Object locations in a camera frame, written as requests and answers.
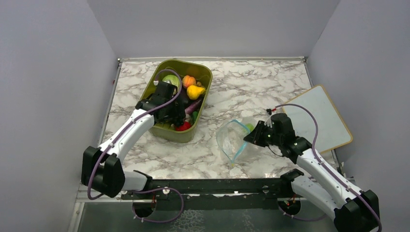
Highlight red fake tomato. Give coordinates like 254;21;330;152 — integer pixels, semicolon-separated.
175;121;191;131

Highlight clear zip top bag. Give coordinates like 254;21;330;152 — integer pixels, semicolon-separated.
216;117;256;167

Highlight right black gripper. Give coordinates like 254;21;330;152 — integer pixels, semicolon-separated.
244;120;283;147

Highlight olive green plastic bin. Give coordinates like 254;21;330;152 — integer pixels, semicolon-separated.
140;59;213;143

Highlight green fake cabbage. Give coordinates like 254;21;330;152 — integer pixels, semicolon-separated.
162;74;180;94

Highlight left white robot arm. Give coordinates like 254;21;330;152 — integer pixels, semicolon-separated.
81;81;185;200

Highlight yellow fake lemon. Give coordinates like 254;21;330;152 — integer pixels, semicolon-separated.
186;85;206;101

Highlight white board with yellow rim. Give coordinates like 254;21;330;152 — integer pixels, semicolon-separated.
282;85;353;153

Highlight black mounting rail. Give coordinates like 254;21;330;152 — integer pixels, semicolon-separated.
121;178;300;211

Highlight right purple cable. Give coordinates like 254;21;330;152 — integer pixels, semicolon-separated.
272;103;382;232

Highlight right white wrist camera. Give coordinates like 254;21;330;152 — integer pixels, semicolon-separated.
264;108;277;127

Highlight purple fake eggplant in bin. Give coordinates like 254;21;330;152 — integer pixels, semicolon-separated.
185;98;204;115

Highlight green fake lime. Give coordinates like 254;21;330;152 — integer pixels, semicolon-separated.
245;123;255;132

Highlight orange fake peach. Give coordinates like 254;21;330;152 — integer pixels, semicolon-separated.
182;75;197;89

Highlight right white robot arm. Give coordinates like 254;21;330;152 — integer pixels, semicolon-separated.
244;113;381;232

